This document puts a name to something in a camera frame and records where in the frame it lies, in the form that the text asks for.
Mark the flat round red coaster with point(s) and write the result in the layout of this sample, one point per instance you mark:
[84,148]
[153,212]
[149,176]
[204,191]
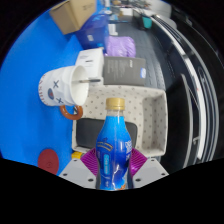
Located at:
[48,161]

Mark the white dotted fabric storage bin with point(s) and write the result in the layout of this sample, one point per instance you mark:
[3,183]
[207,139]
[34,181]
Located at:
[146,113]

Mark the blue drink bottle gold cap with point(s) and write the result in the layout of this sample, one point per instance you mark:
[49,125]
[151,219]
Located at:
[113,150]

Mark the black flat product box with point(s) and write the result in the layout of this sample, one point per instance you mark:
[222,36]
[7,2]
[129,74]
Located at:
[123,70]

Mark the purple plastic bag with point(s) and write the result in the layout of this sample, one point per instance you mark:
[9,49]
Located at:
[120,46]

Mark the grey overhead workbench shelf unit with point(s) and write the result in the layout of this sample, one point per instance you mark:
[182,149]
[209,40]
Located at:
[186,110]

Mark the teal desk device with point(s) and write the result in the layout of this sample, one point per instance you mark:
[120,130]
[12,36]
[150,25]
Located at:
[147,22]

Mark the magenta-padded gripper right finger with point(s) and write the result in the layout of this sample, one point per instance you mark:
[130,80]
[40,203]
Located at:
[148,172]

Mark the brown cardboard box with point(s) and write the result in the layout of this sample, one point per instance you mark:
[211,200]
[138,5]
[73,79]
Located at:
[71,13]

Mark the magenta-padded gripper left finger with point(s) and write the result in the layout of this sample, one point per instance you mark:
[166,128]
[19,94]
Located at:
[77,173]

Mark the yellow multimeter red leads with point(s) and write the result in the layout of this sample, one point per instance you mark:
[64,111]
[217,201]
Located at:
[76,155]

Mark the white product box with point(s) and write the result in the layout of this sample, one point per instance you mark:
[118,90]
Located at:
[90,60]

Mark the blue carton box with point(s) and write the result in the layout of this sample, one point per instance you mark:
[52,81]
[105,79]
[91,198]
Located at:
[93,31]

